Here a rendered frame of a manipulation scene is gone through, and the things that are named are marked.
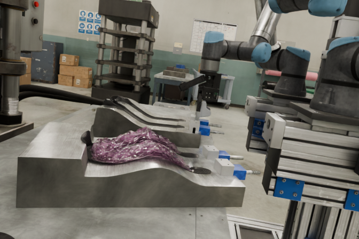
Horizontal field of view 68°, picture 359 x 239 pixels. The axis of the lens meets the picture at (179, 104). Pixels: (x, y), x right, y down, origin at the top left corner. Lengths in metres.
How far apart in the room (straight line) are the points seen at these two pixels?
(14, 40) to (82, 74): 6.53
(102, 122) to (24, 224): 0.48
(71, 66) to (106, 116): 6.87
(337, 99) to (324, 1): 0.34
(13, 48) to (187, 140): 0.75
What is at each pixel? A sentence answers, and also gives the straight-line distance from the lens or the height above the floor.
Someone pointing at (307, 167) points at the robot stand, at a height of 0.86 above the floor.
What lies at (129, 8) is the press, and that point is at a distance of 5.06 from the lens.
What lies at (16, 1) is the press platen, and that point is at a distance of 1.20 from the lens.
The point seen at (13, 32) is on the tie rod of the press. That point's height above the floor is 1.15.
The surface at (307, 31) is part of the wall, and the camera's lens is 8.13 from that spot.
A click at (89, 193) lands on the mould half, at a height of 0.83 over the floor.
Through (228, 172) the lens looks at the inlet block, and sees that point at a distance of 0.73.
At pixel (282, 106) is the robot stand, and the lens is 1.40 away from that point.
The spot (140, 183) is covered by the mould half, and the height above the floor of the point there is 0.86.
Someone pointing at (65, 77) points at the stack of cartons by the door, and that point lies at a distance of 7.88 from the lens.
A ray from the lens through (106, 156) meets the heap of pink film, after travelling 0.67.
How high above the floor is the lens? 1.14
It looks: 10 degrees down
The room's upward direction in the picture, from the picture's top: 8 degrees clockwise
